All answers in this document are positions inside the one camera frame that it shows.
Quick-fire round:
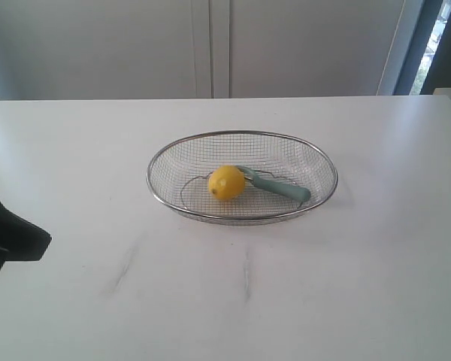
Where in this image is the teal handled peeler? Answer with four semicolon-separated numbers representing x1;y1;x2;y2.
236;165;311;202

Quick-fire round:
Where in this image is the oval wire mesh basket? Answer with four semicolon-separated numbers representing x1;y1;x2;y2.
146;130;338;226

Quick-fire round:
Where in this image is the yellow lemon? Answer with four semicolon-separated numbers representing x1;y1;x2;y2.
208;165;246;201

